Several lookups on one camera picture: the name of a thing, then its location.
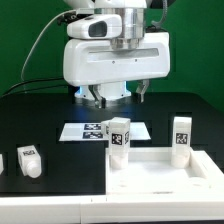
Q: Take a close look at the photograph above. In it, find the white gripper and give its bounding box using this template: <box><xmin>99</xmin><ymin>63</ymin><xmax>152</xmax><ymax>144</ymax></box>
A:
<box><xmin>63</xmin><ymin>14</ymin><xmax>170</xmax><ymax>108</ymax></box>

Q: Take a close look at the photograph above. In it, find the white square tabletop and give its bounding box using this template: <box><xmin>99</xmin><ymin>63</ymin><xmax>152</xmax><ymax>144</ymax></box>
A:
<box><xmin>106</xmin><ymin>147</ymin><xmax>224</xmax><ymax>195</ymax></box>

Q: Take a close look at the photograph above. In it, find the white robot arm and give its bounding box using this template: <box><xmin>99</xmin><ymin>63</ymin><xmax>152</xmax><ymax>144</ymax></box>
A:
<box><xmin>63</xmin><ymin>0</ymin><xmax>175</xmax><ymax>108</ymax></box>

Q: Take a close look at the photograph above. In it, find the white paper with markers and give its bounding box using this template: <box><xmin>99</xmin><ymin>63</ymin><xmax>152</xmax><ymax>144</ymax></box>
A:
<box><xmin>59</xmin><ymin>122</ymin><xmax>151</xmax><ymax>142</ymax></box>

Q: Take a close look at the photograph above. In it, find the black cable lower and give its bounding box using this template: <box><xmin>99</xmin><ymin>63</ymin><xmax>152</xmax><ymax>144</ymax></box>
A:
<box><xmin>0</xmin><ymin>83</ymin><xmax>69</xmax><ymax>99</ymax></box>

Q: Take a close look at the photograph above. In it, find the black cable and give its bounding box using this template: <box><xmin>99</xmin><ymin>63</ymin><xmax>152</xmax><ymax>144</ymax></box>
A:
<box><xmin>0</xmin><ymin>83</ymin><xmax>69</xmax><ymax>99</ymax></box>
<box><xmin>0</xmin><ymin>76</ymin><xmax>68</xmax><ymax>98</ymax></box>

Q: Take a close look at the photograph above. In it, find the black camera on stand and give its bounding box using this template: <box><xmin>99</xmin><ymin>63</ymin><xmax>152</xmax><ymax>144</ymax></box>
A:
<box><xmin>57</xmin><ymin>8</ymin><xmax>94</xmax><ymax>25</ymax></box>

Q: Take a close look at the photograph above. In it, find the grey camera cable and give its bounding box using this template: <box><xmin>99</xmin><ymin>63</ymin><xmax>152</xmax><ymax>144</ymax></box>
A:
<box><xmin>20</xmin><ymin>10</ymin><xmax>77</xmax><ymax>82</ymax></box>

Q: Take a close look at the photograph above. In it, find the black cable upper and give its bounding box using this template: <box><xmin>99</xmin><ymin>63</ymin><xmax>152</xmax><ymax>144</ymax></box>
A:
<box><xmin>0</xmin><ymin>76</ymin><xmax>68</xmax><ymax>98</ymax></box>

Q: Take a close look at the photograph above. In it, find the white L-shaped obstacle wall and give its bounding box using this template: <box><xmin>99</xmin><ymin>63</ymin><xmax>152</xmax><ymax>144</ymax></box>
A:
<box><xmin>0</xmin><ymin>190</ymin><xmax>224</xmax><ymax>224</ymax></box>

